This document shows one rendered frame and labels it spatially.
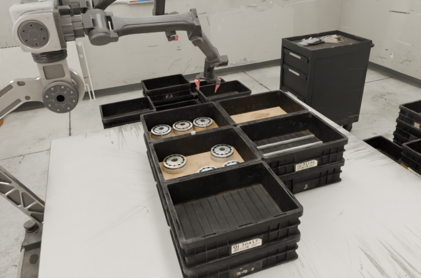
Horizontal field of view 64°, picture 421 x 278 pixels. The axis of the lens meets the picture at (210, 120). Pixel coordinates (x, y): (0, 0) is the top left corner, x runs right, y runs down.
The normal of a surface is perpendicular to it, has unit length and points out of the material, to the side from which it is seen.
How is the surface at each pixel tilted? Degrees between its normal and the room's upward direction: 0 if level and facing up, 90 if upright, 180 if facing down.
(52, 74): 90
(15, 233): 0
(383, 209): 0
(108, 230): 0
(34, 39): 90
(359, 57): 90
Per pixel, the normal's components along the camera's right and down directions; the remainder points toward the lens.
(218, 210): -0.05, -0.89
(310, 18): 0.35, 0.42
